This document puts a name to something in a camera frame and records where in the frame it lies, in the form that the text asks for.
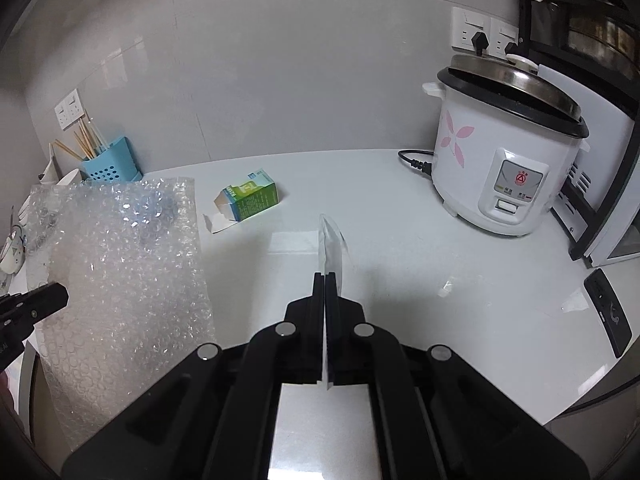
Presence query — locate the clear plastic sheet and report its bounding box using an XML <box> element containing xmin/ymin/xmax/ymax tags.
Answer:
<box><xmin>317</xmin><ymin>213</ymin><xmax>355</xmax><ymax>392</ymax></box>

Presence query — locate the white plastic dish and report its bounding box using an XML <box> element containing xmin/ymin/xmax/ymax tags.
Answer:
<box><xmin>39</xmin><ymin>143</ymin><xmax>81</xmax><ymax>187</ymax></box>

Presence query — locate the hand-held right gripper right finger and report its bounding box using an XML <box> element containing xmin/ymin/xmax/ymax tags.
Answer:
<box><xmin>326</xmin><ymin>272</ymin><xmax>586</xmax><ymax>480</ymax></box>

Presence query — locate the white wall socket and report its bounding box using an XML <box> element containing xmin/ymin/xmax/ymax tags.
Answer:
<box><xmin>54</xmin><ymin>88</ymin><xmax>85</xmax><ymax>129</ymax></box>
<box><xmin>488</xmin><ymin>17</ymin><xmax>521</xmax><ymax>59</ymax></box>
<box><xmin>451</xmin><ymin>6</ymin><xmax>491</xmax><ymax>54</ymax></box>

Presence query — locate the white rice cooker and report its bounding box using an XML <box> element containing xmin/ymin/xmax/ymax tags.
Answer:
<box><xmin>422</xmin><ymin>52</ymin><xmax>591</xmax><ymax>238</ymax></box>

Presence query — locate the white countertop oven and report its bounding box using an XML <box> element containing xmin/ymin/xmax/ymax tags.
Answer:
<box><xmin>537</xmin><ymin>62</ymin><xmax>640</xmax><ymax>269</ymax></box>

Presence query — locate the green paper carton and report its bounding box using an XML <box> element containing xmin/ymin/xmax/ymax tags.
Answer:
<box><xmin>203</xmin><ymin>169</ymin><xmax>279</xmax><ymax>235</ymax></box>

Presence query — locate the black flat device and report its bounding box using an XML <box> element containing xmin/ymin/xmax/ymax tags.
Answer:
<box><xmin>583</xmin><ymin>268</ymin><xmax>632</xmax><ymax>359</ymax></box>

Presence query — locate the black power cord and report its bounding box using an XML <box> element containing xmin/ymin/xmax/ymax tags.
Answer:
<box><xmin>398</xmin><ymin>149</ymin><xmax>437</xmax><ymax>177</ymax></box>

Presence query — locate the bundle of wooden chopsticks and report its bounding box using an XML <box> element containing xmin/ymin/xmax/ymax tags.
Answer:
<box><xmin>52</xmin><ymin>109</ymin><xmax>109</xmax><ymax>161</ymax></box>

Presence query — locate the bubble wrap sheet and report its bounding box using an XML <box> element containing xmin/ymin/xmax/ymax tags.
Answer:
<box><xmin>25</xmin><ymin>176</ymin><xmax>217</xmax><ymax>453</ymax></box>

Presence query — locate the blue utensil holder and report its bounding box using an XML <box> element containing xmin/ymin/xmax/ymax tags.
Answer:
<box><xmin>80</xmin><ymin>136</ymin><xmax>143</xmax><ymax>183</ymax></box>

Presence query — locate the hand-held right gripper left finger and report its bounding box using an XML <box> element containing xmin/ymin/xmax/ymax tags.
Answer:
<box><xmin>62</xmin><ymin>271</ymin><xmax>326</xmax><ymax>480</ymax></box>

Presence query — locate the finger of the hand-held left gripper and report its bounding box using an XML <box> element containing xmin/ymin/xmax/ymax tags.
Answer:
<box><xmin>0</xmin><ymin>282</ymin><xmax>69</xmax><ymax>342</ymax></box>

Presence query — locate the black appliance with window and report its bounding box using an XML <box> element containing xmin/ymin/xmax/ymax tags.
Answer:
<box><xmin>516</xmin><ymin>0</ymin><xmax>640</xmax><ymax>111</ymax></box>

